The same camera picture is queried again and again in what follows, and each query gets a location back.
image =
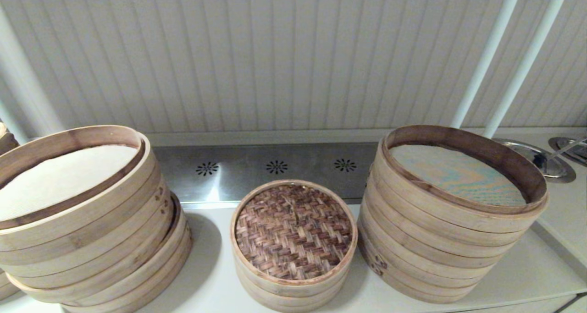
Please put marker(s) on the woven bamboo steamer lid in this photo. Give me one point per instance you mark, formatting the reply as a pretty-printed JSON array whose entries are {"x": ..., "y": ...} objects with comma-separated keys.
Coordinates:
[{"x": 293, "y": 230}]

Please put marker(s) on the white steamer liner cloth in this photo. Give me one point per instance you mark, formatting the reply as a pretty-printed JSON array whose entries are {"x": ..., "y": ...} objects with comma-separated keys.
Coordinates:
[
  {"x": 458, "y": 175},
  {"x": 59, "y": 180}
]

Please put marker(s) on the stainless steel vent panel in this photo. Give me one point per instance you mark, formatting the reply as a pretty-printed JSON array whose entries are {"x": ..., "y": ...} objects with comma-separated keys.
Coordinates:
[{"x": 257, "y": 180}]

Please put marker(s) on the thin white wall pipe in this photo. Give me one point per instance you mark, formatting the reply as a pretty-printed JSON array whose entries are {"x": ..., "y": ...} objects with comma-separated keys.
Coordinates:
[
  {"x": 492, "y": 42},
  {"x": 535, "y": 42}
]

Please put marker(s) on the thick white wall pipe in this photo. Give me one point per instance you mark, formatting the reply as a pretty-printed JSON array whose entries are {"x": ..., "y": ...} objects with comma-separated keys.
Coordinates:
[{"x": 27, "y": 102}]

